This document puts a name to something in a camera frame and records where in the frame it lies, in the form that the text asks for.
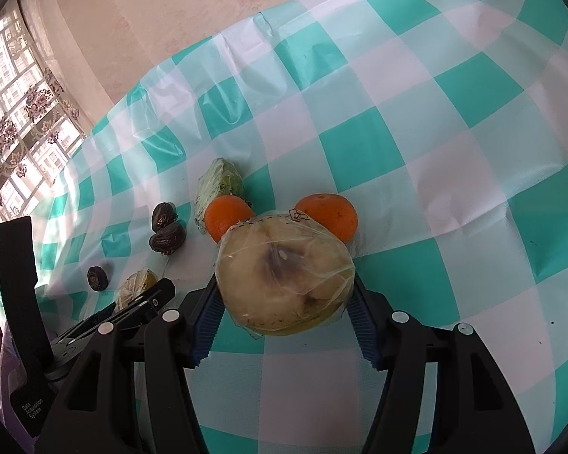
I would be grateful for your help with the plastic-wrapped yellow pear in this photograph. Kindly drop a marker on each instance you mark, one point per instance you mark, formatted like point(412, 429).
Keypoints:
point(284, 269)

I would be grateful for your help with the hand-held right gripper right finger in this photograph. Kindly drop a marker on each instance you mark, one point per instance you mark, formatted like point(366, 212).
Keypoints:
point(363, 328)

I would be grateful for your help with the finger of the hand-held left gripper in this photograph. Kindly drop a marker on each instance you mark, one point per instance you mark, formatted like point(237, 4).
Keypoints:
point(158, 293)
point(105, 311)

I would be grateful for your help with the green fruit in foam net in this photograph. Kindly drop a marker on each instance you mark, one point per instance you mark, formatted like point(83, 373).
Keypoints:
point(215, 182)

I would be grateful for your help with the dark wrinkled dried fruit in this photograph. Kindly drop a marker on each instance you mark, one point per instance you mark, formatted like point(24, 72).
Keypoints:
point(97, 278)

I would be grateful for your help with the teal white checked tablecloth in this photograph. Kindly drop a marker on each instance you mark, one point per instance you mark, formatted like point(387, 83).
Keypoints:
point(454, 151)

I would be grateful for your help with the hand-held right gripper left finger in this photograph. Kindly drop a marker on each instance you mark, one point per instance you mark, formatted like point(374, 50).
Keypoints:
point(207, 316)

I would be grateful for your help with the floral lace window curtain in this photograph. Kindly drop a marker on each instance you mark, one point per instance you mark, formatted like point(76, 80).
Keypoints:
point(23, 118)

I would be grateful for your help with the orange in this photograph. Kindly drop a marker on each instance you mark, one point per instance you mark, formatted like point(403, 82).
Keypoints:
point(225, 217)
point(331, 215)

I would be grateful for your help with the dark round cookie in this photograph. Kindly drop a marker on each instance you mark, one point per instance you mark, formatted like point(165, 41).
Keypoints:
point(168, 239)
point(163, 215)

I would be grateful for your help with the small plastic-wrapped yellow fruit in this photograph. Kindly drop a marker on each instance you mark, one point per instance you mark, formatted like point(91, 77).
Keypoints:
point(135, 283)

